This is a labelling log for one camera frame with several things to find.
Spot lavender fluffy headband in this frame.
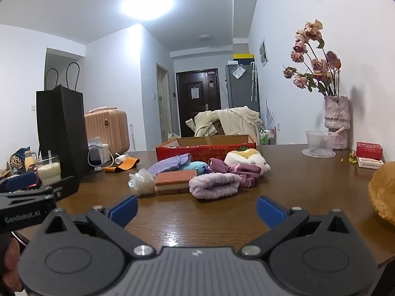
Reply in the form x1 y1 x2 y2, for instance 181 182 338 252
189 173 244 200

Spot dark brown entrance door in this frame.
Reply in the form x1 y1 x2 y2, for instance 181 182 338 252
176 69 222 121

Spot clear plastic container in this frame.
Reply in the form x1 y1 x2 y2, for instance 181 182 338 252
302 130 337 158

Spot brown chair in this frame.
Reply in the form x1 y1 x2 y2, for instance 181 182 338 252
209 120 226 137

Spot round ceiling light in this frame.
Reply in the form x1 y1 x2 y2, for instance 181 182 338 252
120 0 175 21

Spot storage rack with bottles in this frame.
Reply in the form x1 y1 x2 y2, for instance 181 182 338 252
259 126 277 145

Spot person's left hand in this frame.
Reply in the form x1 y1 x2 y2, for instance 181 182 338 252
0 237 21 284

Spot black paper bag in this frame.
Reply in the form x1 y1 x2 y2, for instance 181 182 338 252
36 62 90 181

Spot purple satin scrunchie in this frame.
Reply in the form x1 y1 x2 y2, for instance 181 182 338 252
207 158 263 189

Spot small yellow dried flowers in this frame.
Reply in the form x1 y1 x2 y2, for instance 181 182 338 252
339 151 357 164

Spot glass cup of milk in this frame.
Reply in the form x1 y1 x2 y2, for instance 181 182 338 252
35 150 62 187

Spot clear umbrella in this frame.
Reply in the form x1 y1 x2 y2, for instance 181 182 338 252
251 62 258 102

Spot pink textured vase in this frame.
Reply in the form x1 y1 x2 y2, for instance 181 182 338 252
323 95 351 150

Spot white wall panel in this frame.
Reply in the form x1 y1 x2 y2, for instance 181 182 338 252
258 38 269 68

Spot orange pink sponge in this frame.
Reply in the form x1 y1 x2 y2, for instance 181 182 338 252
154 170 198 196

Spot beige jacket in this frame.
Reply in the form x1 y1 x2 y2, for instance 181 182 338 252
185 106 265 145

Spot yellow box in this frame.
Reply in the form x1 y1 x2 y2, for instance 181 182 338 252
233 53 254 65

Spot light wooden side door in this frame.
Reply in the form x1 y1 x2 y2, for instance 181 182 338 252
156 62 174 144

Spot purple cloth pouch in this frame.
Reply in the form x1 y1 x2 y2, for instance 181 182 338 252
148 153 192 175

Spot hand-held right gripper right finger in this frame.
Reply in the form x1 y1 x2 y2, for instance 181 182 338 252
239 195 354 258

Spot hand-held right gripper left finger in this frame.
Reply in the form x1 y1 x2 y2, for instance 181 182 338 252
40 195 156 258

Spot white charging cable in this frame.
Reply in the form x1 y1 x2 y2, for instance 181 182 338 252
88 147 103 172

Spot orange band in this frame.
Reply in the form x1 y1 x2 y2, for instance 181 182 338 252
102 158 140 172

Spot white yellow plush toy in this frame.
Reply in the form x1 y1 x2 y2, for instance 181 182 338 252
224 148 271 174

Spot grey fridge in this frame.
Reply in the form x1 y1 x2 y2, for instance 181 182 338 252
225 63 260 111

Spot yellow bottle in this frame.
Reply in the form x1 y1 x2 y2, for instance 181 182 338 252
25 151 38 172

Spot red cardboard box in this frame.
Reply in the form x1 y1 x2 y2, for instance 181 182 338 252
156 135 257 163

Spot clear bag blue white pack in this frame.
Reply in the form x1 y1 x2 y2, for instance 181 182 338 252
89 137 112 167

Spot light blue plush toy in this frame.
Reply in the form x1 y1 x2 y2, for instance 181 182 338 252
182 161 210 174

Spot pink suitcase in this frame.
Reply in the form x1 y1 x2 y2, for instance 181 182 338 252
84 107 130 161

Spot dried pink roses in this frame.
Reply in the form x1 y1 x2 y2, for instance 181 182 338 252
282 19 342 97

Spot iridescent plastic bag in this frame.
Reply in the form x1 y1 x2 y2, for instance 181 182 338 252
129 168 156 197

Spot yellow textured round object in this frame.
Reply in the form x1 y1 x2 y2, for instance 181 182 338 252
367 161 395 221

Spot red cigarette box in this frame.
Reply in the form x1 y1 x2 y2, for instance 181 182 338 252
356 142 383 160

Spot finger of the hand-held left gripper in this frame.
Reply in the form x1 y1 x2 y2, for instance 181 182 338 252
0 171 39 193
46 176 80 202

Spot white red flat box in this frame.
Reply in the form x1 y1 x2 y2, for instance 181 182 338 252
356 157 385 169

